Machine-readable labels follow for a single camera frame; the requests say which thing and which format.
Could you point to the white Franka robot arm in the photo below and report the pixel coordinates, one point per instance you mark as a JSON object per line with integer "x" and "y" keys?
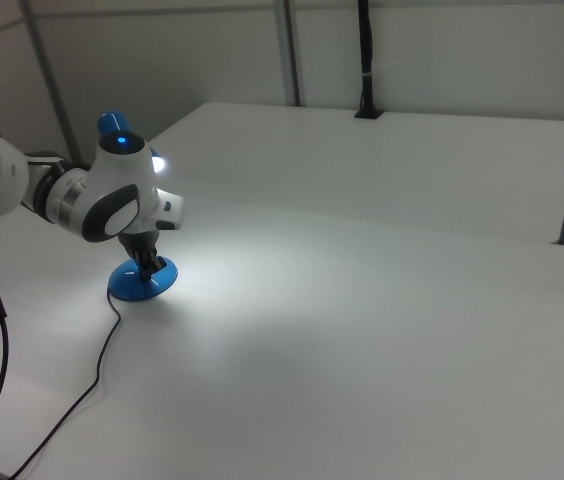
{"x": 122, "y": 165}

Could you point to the black clamped pole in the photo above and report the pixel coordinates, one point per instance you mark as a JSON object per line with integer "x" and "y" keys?
{"x": 366, "y": 50}

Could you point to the grey wall frame post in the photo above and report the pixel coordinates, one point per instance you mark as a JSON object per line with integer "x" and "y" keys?
{"x": 49, "y": 80}
{"x": 289, "y": 50}

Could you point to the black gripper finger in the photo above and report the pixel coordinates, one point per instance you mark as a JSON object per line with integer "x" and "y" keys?
{"x": 160, "y": 263}
{"x": 147, "y": 267}

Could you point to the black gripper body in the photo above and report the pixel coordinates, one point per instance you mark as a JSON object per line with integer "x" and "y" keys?
{"x": 139, "y": 245}

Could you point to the blue desk lamp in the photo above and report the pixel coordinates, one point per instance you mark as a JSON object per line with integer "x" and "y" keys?
{"x": 124, "y": 282}

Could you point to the white background table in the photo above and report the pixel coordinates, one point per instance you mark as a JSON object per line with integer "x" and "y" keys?
{"x": 387, "y": 170}

